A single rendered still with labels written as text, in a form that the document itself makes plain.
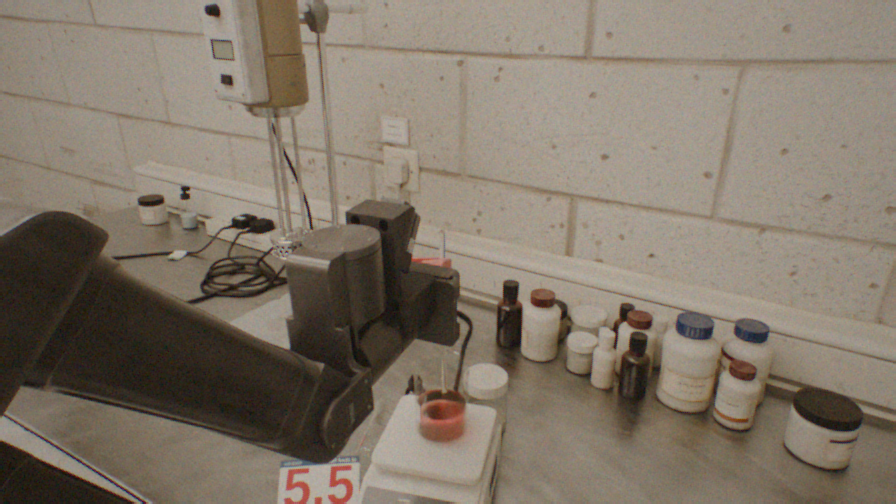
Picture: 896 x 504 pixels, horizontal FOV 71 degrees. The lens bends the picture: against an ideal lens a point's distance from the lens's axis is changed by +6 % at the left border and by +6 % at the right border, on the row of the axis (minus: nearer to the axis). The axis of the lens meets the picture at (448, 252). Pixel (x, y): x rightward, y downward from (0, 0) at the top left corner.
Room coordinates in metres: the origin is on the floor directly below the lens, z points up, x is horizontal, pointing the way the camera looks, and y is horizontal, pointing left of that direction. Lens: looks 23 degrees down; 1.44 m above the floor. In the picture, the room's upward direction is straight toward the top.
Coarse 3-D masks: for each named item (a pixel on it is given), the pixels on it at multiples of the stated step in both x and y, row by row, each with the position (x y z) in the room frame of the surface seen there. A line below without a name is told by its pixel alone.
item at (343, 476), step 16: (336, 464) 0.55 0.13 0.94; (352, 464) 0.55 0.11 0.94; (288, 480) 0.54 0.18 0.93; (304, 480) 0.54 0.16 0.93; (320, 480) 0.54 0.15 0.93; (336, 480) 0.54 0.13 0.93; (352, 480) 0.54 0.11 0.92; (288, 496) 0.52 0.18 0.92; (304, 496) 0.52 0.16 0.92; (320, 496) 0.53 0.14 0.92; (336, 496) 0.53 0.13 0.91; (352, 496) 0.53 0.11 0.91
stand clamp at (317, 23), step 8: (312, 0) 1.02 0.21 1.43; (320, 0) 1.02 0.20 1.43; (304, 8) 1.00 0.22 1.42; (312, 8) 1.01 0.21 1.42; (320, 8) 1.02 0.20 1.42; (328, 8) 1.04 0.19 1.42; (336, 8) 1.06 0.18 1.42; (344, 8) 1.08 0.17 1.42; (352, 8) 1.09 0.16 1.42; (360, 8) 1.11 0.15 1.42; (368, 8) 1.13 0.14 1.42; (304, 16) 1.02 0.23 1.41; (312, 16) 1.01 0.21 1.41; (320, 16) 1.02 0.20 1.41; (328, 16) 1.03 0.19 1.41; (304, 24) 1.04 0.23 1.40; (312, 24) 1.02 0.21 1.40; (320, 24) 1.02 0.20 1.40; (320, 32) 1.02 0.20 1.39
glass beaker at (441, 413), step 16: (448, 352) 0.58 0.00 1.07; (416, 368) 0.56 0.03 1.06; (432, 368) 0.58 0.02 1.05; (448, 368) 0.58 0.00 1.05; (464, 368) 0.56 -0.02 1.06; (416, 384) 0.53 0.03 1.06; (432, 384) 0.57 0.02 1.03; (448, 384) 0.58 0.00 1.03; (464, 384) 0.53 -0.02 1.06; (416, 400) 0.54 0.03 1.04; (432, 400) 0.52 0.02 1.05; (448, 400) 0.52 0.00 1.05; (464, 400) 0.53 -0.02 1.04; (416, 416) 0.54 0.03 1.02; (432, 416) 0.52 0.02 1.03; (448, 416) 0.52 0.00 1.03; (464, 416) 0.53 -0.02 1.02; (416, 432) 0.54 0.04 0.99; (432, 432) 0.52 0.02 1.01; (448, 432) 0.52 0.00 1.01; (464, 432) 0.53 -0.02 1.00
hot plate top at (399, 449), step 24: (408, 408) 0.59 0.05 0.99; (480, 408) 0.59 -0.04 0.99; (384, 432) 0.54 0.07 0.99; (408, 432) 0.54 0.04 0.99; (480, 432) 0.54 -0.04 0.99; (384, 456) 0.51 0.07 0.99; (408, 456) 0.51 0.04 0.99; (432, 456) 0.51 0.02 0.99; (456, 456) 0.51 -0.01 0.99; (480, 456) 0.51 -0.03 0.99; (456, 480) 0.48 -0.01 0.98
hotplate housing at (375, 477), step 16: (496, 432) 0.57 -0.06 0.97; (496, 448) 0.55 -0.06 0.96; (496, 464) 0.55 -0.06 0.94; (368, 480) 0.49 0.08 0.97; (384, 480) 0.49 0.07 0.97; (400, 480) 0.49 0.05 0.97; (416, 480) 0.49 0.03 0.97; (432, 480) 0.49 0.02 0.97; (480, 480) 0.49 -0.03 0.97; (432, 496) 0.47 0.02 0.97; (448, 496) 0.47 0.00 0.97; (464, 496) 0.47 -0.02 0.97; (480, 496) 0.47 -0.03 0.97
